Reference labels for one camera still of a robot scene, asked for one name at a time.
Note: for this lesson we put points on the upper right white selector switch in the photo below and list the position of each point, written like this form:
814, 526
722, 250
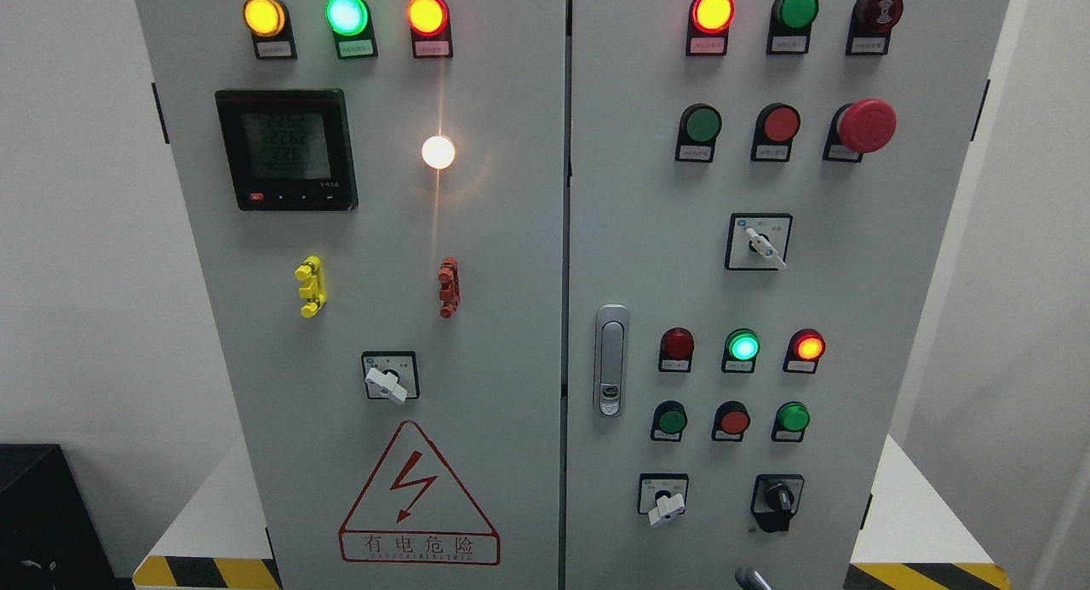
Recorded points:
758, 241

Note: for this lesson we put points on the green push button upper row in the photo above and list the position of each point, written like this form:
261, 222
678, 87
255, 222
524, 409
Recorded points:
699, 126

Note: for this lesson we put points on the yellow terminal clip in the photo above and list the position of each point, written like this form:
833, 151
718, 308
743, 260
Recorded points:
311, 286

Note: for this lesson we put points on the red push button lower middle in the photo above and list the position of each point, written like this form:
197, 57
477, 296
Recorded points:
731, 421

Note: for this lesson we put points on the lower white selector switch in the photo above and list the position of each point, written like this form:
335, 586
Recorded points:
662, 497

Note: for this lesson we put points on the red electrical hazard warning sticker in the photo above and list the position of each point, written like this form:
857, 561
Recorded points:
414, 509

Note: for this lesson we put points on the left grey cabinet door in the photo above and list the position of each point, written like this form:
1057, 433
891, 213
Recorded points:
489, 377

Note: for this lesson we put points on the grey lever bottom edge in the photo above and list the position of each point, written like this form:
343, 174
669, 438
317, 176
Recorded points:
748, 578

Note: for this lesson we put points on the lit green indicator lamp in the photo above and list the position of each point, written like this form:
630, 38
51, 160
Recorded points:
741, 348

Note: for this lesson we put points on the white indicator lamp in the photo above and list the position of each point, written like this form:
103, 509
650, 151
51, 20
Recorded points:
438, 152

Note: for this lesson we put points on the green indicator lamp top right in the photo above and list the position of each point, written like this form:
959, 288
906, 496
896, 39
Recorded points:
790, 26

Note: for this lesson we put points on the green push button lower left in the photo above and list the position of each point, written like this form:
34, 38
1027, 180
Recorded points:
669, 422

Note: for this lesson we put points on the green push button lower right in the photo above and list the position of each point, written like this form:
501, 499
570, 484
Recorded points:
790, 423

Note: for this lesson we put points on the dark red indicator lamp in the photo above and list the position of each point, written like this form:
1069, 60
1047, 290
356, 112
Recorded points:
676, 350

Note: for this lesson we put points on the black rotary selector switch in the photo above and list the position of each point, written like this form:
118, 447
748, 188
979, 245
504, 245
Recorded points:
775, 500

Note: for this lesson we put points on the lit red-orange indicator lamp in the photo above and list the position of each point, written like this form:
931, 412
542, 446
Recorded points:
803, 352

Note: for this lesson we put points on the red indicator lamp top right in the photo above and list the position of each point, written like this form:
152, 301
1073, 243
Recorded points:
707, 27

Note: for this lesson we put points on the green indicator lamp top left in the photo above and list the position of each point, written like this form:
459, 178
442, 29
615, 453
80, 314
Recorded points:
352, 28

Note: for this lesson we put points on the red emergency stop mushroom button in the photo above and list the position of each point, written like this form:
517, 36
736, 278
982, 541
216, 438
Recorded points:
859, 128

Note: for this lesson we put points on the orange terminal clip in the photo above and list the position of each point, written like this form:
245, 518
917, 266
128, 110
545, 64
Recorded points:
449, 287

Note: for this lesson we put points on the silver door lock handle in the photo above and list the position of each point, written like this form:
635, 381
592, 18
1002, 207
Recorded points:
610, 348

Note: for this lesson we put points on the black digital power meter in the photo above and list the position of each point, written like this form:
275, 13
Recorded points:
288, 149

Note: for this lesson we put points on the grey cabinet door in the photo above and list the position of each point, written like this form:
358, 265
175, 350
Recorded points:
650, 233
489, 377

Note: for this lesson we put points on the right grey cabinet door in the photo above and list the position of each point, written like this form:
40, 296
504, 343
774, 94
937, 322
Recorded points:
650, 233

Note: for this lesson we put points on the left door white selector switch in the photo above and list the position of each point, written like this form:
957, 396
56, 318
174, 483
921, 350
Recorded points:
390, 375

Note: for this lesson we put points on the red indicator lamp top left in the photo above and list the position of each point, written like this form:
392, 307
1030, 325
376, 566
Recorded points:
429, 23

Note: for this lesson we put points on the black box lower left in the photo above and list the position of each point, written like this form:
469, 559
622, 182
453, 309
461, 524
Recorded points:
47, 538

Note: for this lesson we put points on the yellow indicator lamp top left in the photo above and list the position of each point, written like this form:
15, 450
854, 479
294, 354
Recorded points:
270, 29

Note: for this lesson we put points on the red push button upper row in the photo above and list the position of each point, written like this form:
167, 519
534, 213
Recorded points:
774, 131

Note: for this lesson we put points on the dark red buzzer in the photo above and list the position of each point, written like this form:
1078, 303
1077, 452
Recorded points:
871, 26

